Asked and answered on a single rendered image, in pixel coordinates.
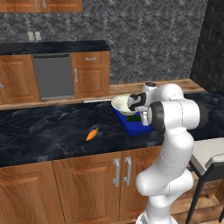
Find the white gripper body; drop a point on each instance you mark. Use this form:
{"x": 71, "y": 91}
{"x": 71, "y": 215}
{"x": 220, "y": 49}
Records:
{"x": 145, "y": 118}

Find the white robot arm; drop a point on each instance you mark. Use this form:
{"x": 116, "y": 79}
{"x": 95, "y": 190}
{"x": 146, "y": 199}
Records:
{"x": 170, "y": 175}

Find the blue tray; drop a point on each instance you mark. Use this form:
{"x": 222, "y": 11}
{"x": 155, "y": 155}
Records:
{"x": 137, "y": 128}

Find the white bowl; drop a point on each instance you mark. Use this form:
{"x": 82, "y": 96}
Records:
{"x": 120, "y": 105}

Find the green cucumber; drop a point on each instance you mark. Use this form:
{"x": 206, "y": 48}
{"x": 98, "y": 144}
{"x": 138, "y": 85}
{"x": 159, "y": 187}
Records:
{"x": 133, "y": 118}

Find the wooden cupboard door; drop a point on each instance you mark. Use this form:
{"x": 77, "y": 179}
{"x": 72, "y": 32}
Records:
{"x": 137, "y": 166}
{"x": 87, "y": 189}
{"x": 27, "y": 195}

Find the orange carrot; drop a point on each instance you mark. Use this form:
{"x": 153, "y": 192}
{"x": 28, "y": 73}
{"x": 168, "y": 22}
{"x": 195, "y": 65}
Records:
{"x": 91, "y": 135}

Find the grey chair with black legs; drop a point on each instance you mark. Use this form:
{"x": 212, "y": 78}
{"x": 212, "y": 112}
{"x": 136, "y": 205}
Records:
{"x": 205, "y": 151}

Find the wooden base cupboard run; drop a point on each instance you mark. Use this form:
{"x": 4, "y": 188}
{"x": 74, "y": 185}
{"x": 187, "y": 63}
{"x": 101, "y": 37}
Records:
{"x": 91, "y": 74}
{"x": 18, "y": 78}

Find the grey dishwasher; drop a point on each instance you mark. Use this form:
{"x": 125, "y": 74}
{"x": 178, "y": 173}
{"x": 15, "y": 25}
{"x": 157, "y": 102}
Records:
{"x": 53, "y": 76}

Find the black hob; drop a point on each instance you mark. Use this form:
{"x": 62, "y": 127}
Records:
{"x": 11, "y": 48}

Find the white wall socket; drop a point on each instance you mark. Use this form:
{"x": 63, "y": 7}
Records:
{"x": 31, "y": 36}
{"x": 38, "y": 36}

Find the wooden wall cupboard run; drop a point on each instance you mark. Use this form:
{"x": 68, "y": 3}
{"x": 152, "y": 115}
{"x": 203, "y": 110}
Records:
{"x": 40, "y": 5}

